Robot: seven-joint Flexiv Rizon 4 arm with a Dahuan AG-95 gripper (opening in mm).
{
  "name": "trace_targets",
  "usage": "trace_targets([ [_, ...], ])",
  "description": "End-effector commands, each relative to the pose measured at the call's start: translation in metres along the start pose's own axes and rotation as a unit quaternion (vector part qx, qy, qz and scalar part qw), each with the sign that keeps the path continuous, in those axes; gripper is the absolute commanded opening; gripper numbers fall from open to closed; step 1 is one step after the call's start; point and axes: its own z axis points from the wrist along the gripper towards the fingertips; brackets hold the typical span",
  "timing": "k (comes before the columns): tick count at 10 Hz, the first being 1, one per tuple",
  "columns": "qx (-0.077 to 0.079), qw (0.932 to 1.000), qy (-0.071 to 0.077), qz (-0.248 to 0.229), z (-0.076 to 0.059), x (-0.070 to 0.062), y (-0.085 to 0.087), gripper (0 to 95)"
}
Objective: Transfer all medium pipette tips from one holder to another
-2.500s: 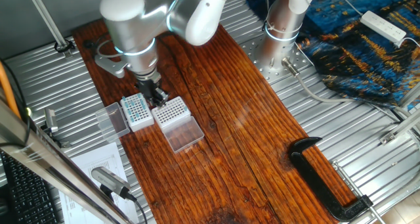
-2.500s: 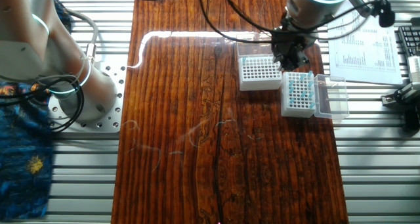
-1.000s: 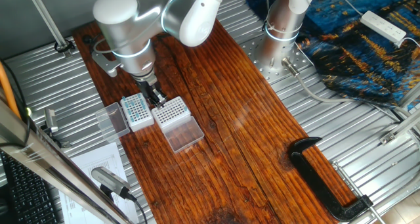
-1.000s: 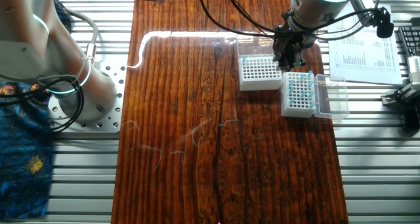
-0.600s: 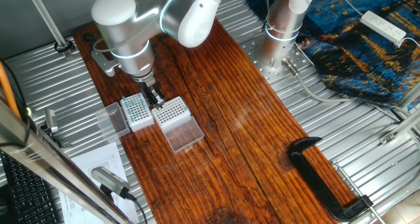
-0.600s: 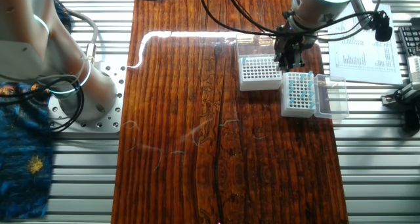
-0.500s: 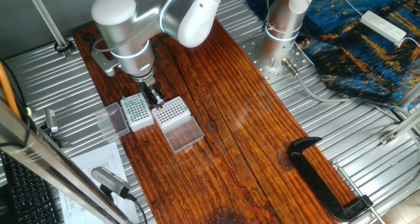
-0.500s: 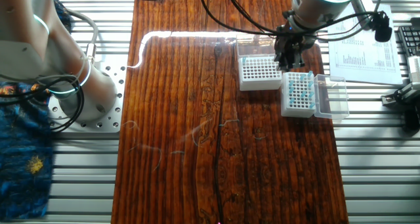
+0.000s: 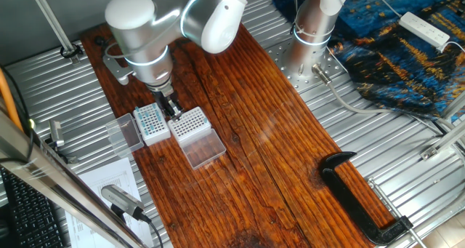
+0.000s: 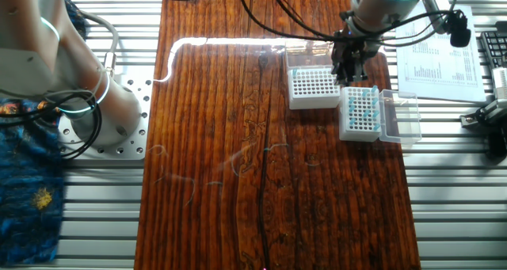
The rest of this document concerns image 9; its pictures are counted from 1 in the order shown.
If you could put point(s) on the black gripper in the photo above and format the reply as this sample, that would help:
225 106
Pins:
165 99

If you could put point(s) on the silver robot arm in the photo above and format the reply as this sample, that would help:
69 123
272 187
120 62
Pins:
138 26

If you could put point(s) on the white pipette tip holder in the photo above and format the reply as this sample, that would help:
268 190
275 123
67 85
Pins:
158 137
189 126

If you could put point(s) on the clear plastic holder lid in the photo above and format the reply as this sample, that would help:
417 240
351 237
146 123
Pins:
203 149
125 135

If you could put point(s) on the brown wooden board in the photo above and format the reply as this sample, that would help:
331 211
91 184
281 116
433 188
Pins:
254 150

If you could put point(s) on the printed paper sheet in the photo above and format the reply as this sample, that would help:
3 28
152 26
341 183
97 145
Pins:
105 175

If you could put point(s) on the orange tube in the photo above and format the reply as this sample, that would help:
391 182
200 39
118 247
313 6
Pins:
8 99

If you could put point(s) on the black keyboard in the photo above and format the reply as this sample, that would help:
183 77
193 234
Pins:
32 219

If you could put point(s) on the black C-clamp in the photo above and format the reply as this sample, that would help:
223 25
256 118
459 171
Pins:
345 197

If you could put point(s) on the blue painted cloth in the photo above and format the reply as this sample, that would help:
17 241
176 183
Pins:
399 77

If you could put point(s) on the silver clamp screw rod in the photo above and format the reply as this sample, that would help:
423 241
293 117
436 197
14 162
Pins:
386 200

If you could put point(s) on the white power strip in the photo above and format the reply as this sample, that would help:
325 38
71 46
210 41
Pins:
423 30

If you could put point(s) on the aluminium profile bar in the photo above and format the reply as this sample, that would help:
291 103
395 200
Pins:
443 140
456 106

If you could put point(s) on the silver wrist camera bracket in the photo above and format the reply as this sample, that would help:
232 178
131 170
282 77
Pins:
118 71

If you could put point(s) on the silver camera with black end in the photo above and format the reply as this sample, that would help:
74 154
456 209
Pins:
121 200

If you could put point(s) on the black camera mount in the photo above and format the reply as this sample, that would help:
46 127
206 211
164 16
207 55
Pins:
67 157

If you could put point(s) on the small silver camera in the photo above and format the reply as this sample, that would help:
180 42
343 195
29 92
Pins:
56 133

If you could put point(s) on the silver perforated base plate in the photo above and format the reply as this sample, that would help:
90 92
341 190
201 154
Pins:
290 77

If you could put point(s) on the silver metal frame bar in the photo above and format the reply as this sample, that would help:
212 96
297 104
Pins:
54 182

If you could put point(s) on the thin aluminium post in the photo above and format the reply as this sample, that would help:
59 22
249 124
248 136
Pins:
51 19

